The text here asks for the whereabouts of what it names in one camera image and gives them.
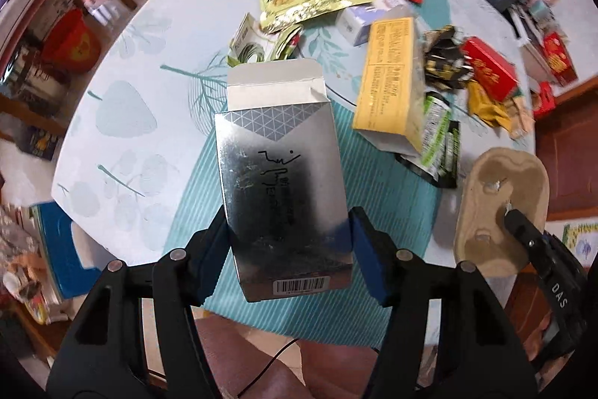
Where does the black cable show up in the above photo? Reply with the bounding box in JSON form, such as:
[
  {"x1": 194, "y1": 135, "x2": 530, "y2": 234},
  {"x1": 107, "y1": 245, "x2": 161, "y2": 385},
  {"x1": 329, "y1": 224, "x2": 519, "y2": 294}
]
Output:
[{"x1": 237, "y1": 336, "x2": 300, "y2": 399}]

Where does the wooden cabinet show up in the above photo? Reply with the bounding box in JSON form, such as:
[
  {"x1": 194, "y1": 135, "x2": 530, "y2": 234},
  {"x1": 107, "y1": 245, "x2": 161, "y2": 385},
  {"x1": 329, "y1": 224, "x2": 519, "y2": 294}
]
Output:
[{"x1": 535, "y1": 76, "x2": 598, "y2": 222}]

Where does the brown cardboard cup tray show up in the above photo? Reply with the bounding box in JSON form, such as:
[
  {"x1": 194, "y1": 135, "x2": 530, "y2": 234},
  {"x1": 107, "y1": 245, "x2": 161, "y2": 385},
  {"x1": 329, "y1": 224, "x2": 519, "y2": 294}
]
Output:
[{"x1": 454, "y1": 147, "x2": 551, "y2": 276}]

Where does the red cardboard box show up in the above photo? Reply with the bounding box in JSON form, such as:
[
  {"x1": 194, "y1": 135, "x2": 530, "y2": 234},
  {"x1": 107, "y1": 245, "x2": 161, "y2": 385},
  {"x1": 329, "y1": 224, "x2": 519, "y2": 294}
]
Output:
[{"x1": 460, "y1": 37, "x2": 519, "y2": 101}]

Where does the person's right leg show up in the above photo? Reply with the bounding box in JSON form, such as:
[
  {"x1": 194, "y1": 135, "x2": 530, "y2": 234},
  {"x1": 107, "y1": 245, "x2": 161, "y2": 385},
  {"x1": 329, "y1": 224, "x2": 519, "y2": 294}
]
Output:
[{"x1": 299, "y1": 334, "x2": 391, "y2": 399}]

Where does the yellow cardboard box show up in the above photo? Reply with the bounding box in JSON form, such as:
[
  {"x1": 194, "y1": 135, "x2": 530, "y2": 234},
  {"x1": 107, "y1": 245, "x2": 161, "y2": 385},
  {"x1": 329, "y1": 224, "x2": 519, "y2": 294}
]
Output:
[{"x1": 351, "y1": 16, "x2": 428, "y2": 153}]

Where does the pile of plastic bags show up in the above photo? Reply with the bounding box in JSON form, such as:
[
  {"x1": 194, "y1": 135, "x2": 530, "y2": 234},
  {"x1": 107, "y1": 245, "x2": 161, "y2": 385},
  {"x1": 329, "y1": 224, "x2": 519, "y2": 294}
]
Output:
[{"x1": 0, "y1": 203, "x2": 61, "y2": 325}]

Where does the red gift box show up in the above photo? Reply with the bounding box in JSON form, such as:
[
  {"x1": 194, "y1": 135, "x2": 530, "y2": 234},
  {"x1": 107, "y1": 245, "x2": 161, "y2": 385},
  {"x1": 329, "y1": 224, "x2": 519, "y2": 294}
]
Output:
[{"x1": 541, "y1": 32, "x2": 579, "y2": 85}]

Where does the black green snack packet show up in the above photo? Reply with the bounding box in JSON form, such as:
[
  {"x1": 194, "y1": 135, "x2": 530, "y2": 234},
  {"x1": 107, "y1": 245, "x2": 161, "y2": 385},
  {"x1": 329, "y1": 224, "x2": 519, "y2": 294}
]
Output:
[{"x1": 395, "y1": 91, "x2": 462, "y2": 189}]

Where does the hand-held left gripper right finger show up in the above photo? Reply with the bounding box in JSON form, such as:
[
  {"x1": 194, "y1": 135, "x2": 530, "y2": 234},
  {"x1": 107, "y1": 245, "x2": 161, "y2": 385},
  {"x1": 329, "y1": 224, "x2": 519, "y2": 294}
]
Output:
[{"x1": 348, "y1": 206, "x2": 540, "y2": 399}]

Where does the blue plastic stool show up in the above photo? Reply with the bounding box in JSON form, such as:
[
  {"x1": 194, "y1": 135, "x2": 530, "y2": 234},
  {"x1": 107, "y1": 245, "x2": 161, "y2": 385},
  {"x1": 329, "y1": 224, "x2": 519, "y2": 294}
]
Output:
[{"x1": 30, "y1": 202, "x2": 102, "y2": 301}]

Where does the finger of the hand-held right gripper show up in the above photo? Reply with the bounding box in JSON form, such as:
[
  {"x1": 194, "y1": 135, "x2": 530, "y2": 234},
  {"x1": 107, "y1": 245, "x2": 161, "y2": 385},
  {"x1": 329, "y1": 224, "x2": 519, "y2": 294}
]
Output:
[{"x1": 502, "y1": 208, "x2": 552, "y2": 271}]

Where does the white purple carton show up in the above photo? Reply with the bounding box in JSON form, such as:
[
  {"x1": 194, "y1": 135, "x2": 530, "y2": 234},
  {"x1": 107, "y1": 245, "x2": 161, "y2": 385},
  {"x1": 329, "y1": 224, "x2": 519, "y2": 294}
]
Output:
[{"x1": 336, "y1": 0, "x2": 414, "y2": 46}]

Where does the colourful printed mat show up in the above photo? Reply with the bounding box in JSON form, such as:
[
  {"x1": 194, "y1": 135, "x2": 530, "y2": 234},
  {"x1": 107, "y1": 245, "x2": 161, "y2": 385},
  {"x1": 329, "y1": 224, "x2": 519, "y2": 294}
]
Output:
[{"x1": 561, "y1": 221, "x2": 598, "y2": 262}]

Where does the small red box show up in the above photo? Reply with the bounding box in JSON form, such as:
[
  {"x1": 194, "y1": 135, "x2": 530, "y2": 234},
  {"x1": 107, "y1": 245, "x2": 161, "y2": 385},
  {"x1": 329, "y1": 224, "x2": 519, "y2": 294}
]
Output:
[{"x1": 533, "y1": 82, "x2": 557, "y2": 119}]

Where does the black gold wrapper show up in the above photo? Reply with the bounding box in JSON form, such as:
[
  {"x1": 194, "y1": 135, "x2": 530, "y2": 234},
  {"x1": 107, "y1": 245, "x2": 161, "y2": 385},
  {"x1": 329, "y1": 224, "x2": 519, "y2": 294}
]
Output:
[{"x1": 423, "y1": 25, "x2": 475, "y2": 91}]

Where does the teal leaf-print tablecloth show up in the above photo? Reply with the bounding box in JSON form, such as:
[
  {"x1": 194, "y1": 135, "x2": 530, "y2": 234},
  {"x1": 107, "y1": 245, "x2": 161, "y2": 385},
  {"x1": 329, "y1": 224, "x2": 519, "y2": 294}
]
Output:
[{"x1": 50, "y1": 0, "x2": 538, "y2": 327}]

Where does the silver cardboard box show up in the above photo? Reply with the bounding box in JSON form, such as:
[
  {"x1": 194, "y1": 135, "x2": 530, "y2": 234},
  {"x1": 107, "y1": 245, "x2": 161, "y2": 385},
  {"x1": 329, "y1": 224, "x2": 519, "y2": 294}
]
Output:
[{"x1": 214, "y1": 58, "x2": 353, "y2": 303}]

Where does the small green wrapper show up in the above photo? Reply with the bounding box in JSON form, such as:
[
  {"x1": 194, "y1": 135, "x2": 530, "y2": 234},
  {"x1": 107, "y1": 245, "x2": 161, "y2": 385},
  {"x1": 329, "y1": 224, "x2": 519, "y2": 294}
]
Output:
[{"x1": 271, "y1": 24, "x2": 304, "y2": 61}]

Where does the white green crumpled carton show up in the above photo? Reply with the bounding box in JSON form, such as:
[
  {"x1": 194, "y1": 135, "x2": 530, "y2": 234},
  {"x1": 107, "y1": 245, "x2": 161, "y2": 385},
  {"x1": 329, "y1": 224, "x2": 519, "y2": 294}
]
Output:
[{"x1": 227, "y1": 12, "x2": 277, "y2": 67}]

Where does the red bucket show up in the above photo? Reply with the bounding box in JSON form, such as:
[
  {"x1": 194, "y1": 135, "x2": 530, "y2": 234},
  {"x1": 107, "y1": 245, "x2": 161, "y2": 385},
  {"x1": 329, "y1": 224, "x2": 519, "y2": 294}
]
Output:
[{"x1": 41, "y1": 6, "x2": 102, "y2": 75}]

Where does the cluttered wooden shelf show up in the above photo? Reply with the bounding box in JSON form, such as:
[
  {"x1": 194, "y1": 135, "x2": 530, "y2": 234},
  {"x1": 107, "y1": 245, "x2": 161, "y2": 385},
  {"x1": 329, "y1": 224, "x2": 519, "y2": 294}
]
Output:
[{"x1": 0, "y1": 0, "x2": 94, "y2": 161}]

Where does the yellow crumpled wrapper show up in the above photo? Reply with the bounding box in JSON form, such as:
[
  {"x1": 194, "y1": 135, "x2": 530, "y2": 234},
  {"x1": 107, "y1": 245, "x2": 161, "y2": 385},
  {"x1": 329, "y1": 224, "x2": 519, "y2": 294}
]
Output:
[{"x1": 467, "y1": 81, "x2": 512, "y2": 129}]

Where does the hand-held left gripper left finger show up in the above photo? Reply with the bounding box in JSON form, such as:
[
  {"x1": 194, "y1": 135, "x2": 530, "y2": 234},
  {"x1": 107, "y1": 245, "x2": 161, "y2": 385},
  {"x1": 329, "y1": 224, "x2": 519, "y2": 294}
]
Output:
[{"x1": 45, "y1": 207, "x2": 232, "y2": 399}]

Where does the brown crumpled wrapper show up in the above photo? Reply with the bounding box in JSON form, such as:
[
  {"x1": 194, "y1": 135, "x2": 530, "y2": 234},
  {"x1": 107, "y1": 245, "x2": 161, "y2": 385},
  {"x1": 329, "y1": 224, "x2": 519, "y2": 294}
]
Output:
[{"x1": 507, "y1": 93, "x2": 536, "y2": 139}]

